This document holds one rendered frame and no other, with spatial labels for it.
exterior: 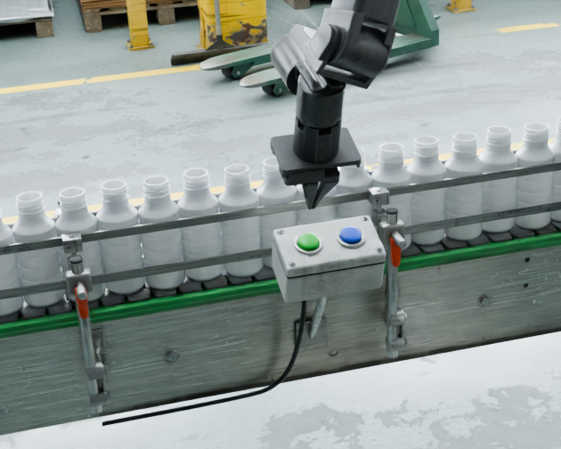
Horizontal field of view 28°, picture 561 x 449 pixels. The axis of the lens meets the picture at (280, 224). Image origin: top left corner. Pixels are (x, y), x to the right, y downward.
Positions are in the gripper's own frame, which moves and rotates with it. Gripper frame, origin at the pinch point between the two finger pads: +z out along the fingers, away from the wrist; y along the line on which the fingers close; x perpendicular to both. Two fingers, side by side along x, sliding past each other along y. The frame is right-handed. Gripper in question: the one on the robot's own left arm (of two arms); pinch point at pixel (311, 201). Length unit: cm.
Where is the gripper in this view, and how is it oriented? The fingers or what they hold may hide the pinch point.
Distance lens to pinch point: 145.4
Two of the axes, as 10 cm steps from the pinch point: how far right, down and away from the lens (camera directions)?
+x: 2.6, 6.9, -6.8
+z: -0.5, 7.1, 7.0
